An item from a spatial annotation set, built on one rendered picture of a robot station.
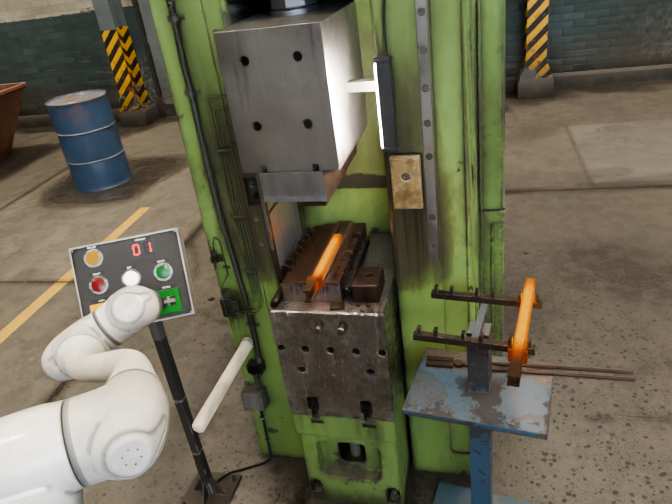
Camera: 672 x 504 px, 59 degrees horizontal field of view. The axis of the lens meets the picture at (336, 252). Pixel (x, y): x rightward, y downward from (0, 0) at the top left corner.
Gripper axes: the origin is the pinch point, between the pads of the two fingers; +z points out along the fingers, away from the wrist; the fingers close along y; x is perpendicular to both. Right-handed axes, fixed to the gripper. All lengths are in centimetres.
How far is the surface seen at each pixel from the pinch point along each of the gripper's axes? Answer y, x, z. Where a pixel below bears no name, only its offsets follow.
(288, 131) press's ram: 46, 40, -14
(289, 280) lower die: 38.5, -1.2, 16.2
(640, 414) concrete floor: 174, -87, 62
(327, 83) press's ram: 58, 48, -25
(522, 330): 93, -26, -31
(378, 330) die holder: 62, -22, 5
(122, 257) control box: -11.3, 16.6, 13.2
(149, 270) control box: -4.0, 10.9, 13.2
